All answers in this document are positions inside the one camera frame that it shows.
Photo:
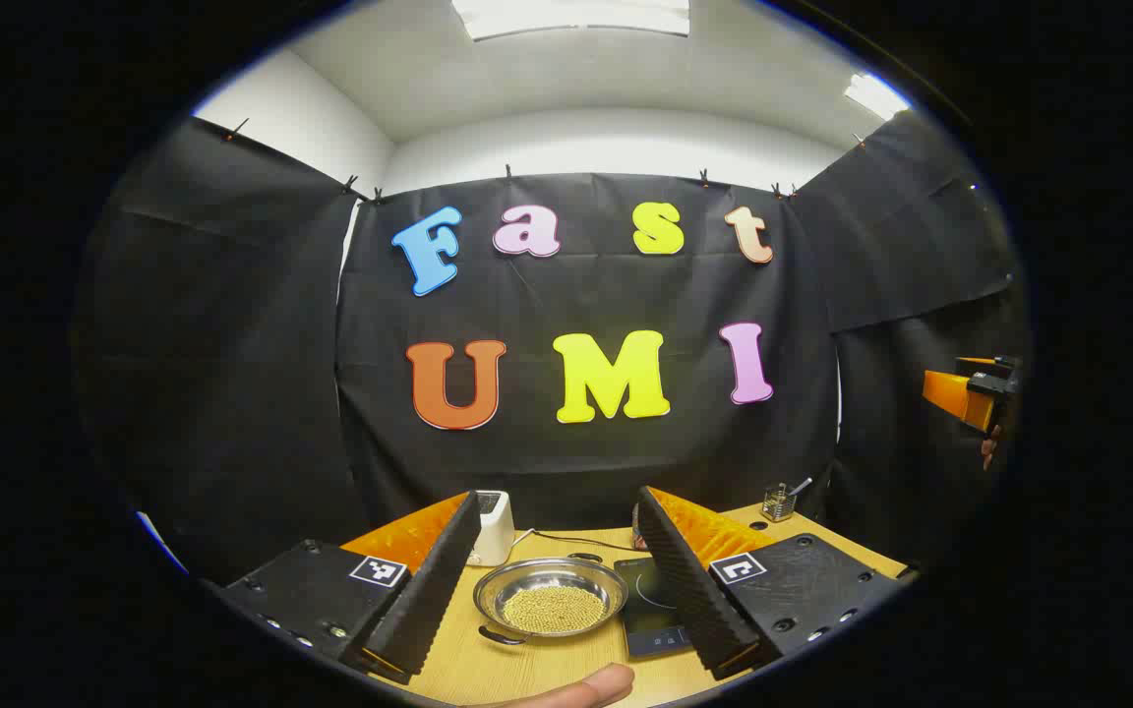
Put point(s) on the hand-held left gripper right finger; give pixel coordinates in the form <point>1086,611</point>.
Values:
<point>689,580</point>

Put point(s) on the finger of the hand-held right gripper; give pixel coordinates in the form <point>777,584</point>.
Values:
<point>975,362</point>
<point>950,395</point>

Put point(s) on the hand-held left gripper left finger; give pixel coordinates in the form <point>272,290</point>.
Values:
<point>429,590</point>

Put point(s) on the black induction cooktop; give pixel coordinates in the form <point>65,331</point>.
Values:
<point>650,615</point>

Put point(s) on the white toaster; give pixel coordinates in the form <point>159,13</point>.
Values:
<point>496,531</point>

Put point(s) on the pile of soybeans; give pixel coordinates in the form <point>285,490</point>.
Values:
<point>554,610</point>

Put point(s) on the small ceiling light panel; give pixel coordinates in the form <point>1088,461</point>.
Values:
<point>873,96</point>

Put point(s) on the large ceiling light panel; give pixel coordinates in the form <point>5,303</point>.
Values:
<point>571,18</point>

